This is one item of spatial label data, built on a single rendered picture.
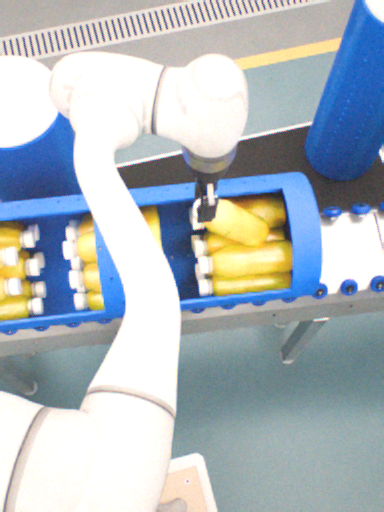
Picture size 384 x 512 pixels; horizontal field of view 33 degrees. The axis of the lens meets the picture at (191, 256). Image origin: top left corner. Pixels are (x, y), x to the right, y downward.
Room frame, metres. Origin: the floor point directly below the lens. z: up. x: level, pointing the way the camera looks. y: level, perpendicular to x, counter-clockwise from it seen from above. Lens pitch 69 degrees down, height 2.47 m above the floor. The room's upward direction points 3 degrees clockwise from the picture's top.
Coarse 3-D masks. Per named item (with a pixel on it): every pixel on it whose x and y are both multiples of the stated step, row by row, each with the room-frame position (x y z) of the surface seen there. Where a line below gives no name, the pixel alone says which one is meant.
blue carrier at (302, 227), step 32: (160, 192) 0.62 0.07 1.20; (192, 192) 0.62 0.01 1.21; (224, 192) 0.62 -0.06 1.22; (256, 192) 0.63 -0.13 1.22; (288, 192) 0.63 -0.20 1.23; (64, 224) 0.61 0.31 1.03; (96, 224) 0.53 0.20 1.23; (160, 224) 0.63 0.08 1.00; (288, 224) 0.66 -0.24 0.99; (320, 224) 0.56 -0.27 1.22; (192, 256) 0.57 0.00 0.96; (320, 256) 0.50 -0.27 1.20; (64, 288) 0.47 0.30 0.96; (192, 288) 0.48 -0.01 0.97; (32, 320) 0.35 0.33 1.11; (64, 320) 0.35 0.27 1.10; (96, 320) 0.37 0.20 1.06
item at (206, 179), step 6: (186, 162) 0.53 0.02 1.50; (192, 168) 0.52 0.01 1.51; (192, 174) 0.52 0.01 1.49; (198, 174) 0.51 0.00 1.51; (204, 174) 0.51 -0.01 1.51; (210, 174) 0.51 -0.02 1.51; (216, 174) 0.51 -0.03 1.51; (222, 174) 0.52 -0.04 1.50; (204, 180) 0.51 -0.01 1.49; (210, 180) 0.51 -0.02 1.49; (216, 180) 0.51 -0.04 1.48; (204, 186) 0.50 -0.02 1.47; (216, 186) 0.51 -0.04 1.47
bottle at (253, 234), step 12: (228, 204) 0.57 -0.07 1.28; (216, 216) 0.53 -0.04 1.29; (228, 216) 0.54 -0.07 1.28; (240, 216) 0.55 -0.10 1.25; (252, 216) 0.57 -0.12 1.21; (216, 228) 0.52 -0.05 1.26; (228, 228) 0.52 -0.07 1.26; (240, 228) 0.53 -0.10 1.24; (252, 228) 0.54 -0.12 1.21; (264, 228) 0.56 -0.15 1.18; (240, 240) 0.52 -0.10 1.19; (252, 240) 0.53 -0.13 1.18; (264, 240) 0.54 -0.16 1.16
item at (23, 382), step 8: (0, 360) 0.37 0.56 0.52; (8, 360) 0.39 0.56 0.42; (0, 368) 0.35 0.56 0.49; (8, 368) 0.36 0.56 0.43; (16, 368) 0.38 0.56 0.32; (0, 376) 0.35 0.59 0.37; (8, 376) 0.35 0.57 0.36; (16, 376) 0.36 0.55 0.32; (24, 376) 0.38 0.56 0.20; (16, 384) 0.35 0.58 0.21; (24, 384) 0.35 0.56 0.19; (32, 384) 0.37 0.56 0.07; (24, 392) 0.35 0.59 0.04; (32, 392) 0.35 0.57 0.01
